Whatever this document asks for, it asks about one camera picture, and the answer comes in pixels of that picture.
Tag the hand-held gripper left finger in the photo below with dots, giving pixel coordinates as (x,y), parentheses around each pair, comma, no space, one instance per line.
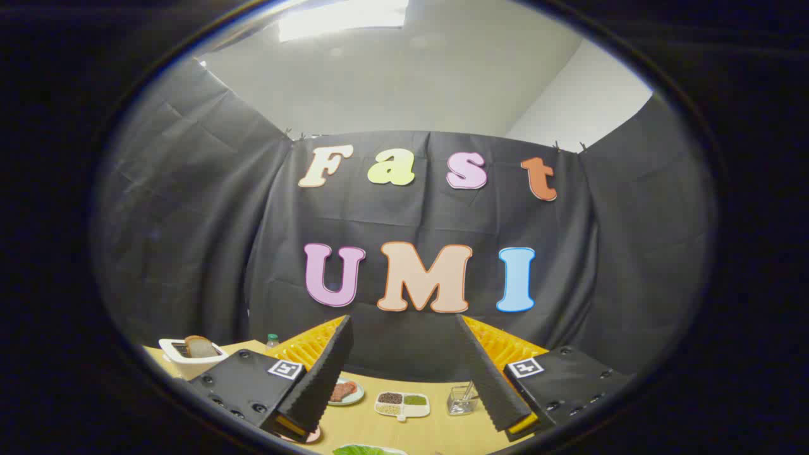
(319,379)

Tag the metal spoon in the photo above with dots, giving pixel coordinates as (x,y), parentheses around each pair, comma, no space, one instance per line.
(468,392)

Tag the pink plate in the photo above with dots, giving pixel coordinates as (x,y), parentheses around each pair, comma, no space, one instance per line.
(311,435)

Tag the white bread slice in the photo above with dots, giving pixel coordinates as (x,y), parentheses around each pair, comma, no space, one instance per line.
(199,347)

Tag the white divided seasoning dish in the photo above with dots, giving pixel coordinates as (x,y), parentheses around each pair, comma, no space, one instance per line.
(417,412)

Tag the brown meat patty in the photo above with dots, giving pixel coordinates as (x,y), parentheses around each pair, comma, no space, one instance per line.
(336,394)
(349,388)

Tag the clear glass cup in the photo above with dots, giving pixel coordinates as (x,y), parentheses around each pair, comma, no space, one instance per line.
(458,406)

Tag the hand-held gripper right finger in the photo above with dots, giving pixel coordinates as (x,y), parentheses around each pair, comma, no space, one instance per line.
(490,379)

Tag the light blue plate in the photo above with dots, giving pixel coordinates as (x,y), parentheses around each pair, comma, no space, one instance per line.
(356,397)

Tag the white toaster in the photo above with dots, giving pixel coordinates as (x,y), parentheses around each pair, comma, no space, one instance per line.
(189,366)

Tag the clear plastic water bottle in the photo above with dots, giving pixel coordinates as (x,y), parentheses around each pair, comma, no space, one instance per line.
(272,342)

